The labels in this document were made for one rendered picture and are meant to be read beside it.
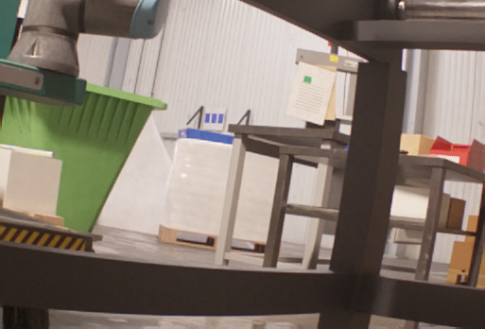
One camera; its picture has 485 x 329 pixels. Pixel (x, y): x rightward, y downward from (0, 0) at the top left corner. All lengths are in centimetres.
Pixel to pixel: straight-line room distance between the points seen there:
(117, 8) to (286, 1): 55
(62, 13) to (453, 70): 1070
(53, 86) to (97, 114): 188
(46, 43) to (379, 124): 75
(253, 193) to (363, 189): 631
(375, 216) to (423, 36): 38
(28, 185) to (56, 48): 118
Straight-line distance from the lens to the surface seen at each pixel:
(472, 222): 686
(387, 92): 145
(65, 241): 160
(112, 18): 170
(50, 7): 173
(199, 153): 772
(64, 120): 350
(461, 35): 124
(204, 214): 771
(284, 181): 362
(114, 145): 365
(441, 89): 1218
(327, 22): 134
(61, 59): 170
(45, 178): 286
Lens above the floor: 43
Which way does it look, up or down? 4 degrees up
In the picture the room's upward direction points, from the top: 9 degrees clockwise
